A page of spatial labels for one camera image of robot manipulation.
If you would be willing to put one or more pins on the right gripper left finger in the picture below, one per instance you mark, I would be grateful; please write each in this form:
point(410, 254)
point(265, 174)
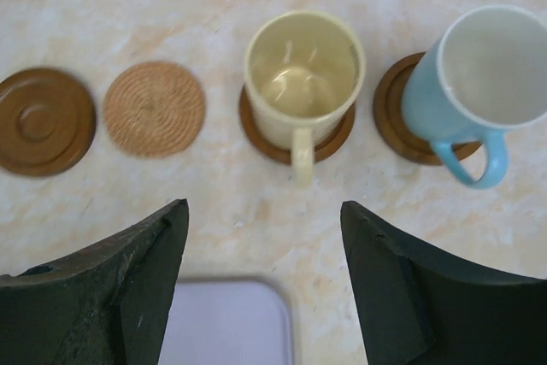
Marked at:
point(105, 304)

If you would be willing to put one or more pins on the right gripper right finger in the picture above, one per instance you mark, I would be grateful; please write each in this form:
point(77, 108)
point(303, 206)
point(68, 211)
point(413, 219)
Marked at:
point(419, 304)

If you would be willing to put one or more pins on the dark wooden coaster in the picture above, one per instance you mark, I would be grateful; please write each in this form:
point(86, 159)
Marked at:
point(48, 122)
point(327, 147)
point(388, 115)

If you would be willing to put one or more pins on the woven rattan coaster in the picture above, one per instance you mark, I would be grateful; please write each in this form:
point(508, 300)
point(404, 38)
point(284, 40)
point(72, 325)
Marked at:
point(154, 109)

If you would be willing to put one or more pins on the white mug blue handle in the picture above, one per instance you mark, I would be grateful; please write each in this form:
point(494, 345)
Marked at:
point(484, 77)

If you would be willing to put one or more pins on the cream mug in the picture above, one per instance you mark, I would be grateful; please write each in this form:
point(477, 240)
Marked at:
point(302, 72)

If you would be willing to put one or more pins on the lavender plastic tray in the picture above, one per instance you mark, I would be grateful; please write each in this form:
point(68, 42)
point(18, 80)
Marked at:
point(241, 321)

